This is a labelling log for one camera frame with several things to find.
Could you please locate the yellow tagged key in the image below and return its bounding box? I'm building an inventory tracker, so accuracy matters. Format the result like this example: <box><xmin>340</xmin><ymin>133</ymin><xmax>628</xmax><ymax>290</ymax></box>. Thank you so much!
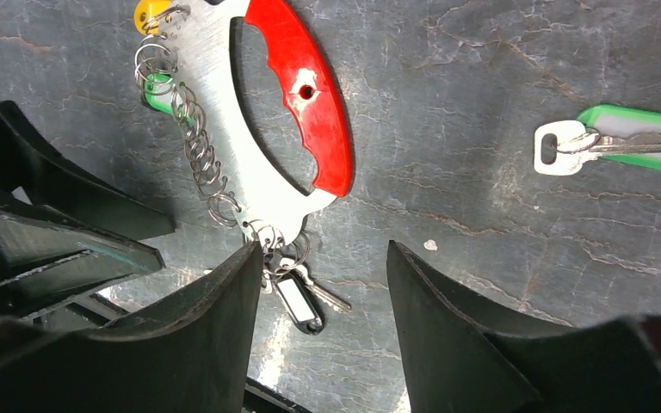
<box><xmin>133</xmin><ymin>0</ymin><xmax>171</xmax><ymax>34</ymax></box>

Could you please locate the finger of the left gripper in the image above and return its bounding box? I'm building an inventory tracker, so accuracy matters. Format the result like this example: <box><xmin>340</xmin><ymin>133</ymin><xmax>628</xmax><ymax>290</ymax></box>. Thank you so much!
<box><xmin>0</xmin><ymin>198</ymin><xmax>164</xmax><ymax>319</ymax></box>
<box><xmin>0</xmin><ymin>101</ymin><xmax>175</xmax><ymax>240</ymax></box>

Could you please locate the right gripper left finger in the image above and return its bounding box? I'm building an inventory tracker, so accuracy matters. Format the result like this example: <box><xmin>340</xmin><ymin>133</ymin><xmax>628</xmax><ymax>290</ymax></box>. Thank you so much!
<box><xmin>0</xmin><ymin>243</ymin><xmax>263</xmax><ymax>412</ymax></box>

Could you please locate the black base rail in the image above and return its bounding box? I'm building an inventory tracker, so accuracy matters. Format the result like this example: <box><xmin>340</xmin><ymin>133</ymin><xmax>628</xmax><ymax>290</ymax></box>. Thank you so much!
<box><xmin>243</xmin><ymin>377</ymin><xmax>311</xmax><ymax>413</ymax></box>

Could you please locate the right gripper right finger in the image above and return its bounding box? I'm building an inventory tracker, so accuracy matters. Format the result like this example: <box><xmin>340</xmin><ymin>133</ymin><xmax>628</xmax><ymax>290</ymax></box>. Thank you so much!
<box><xmin>386</xmin><ymin>241</ymin><xmax>661</xmax><ymax>412</ymax></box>

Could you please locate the red black keyring holder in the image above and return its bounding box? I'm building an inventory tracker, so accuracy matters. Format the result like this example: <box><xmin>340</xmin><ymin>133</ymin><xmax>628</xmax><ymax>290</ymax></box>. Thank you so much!
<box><xmin>133</xmin><ymin>0</ymin><xmax>355</xmax><ymax>252</ymax></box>

